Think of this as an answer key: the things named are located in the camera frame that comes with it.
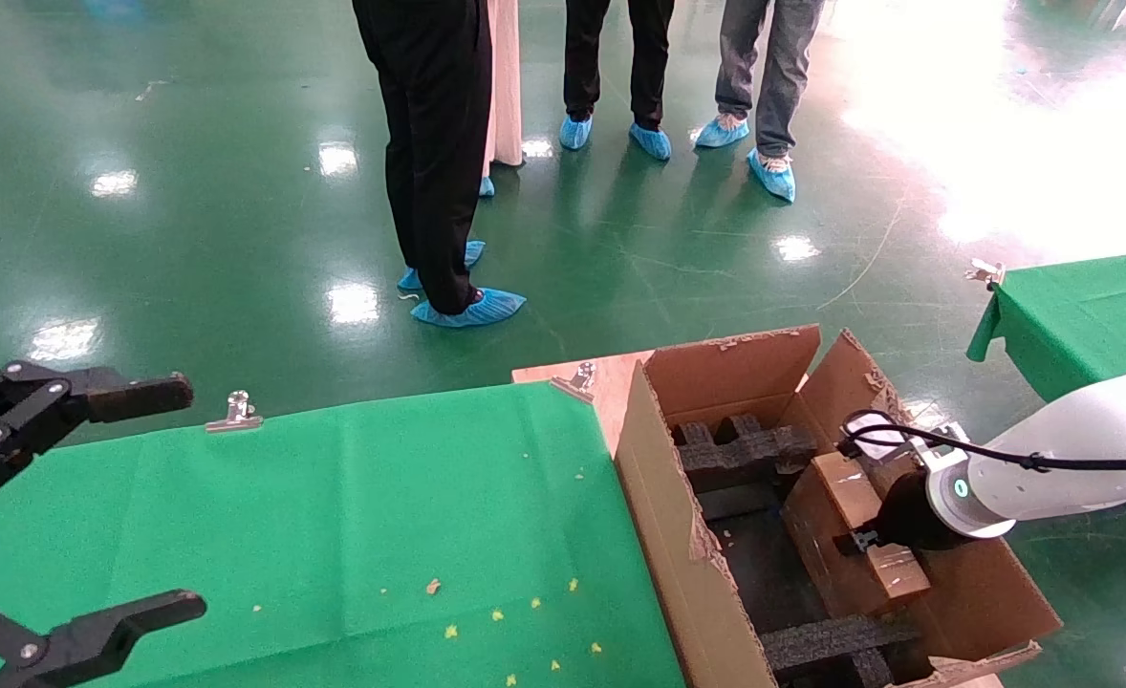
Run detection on person in grey jeans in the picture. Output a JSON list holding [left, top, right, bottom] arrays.
[[716, 0, 825, 160]]

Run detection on person in black trousers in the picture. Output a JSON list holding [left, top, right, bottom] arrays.
[[351, 0, 495, 316], [563, 0, 676, 130]]

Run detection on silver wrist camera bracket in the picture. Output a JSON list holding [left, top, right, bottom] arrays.
[[845, 420, 973, 479]]

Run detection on large green table cloth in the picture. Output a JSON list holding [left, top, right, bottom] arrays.
[[0, 380, 690, 688]]

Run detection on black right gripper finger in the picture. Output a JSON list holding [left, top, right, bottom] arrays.
[[834, 527, 885, 559]]

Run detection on small taped cardboard box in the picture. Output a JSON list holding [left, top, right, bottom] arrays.
[[780, 451, 933, 618]]

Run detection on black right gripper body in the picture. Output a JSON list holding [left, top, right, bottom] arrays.
[[875, 469, 947, 553]]

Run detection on long black foam block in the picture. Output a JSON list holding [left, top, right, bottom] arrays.
[[761, 613, 920, 688]]

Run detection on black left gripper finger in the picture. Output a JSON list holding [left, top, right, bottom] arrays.
[[0, 360, 195, 499], [0, 589, 208, 688]]

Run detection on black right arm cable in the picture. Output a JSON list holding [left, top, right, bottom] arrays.
[[838, 409, 1126, 475]]

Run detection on black foam base sheet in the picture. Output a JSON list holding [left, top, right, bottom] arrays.
[[701, 482, 842, 633]]

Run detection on small green table cloth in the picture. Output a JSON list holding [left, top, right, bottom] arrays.
[[966, 250, 1126, 402]]

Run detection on notched black foam block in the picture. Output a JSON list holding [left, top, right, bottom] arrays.
[[674, 412, 818, 494]]

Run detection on person in pale trousers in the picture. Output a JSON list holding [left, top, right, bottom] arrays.
[[483, 0, 526, 171]]

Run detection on large open cardboard carton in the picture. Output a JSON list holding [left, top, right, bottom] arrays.
[[615, 324, 1064, 688]]

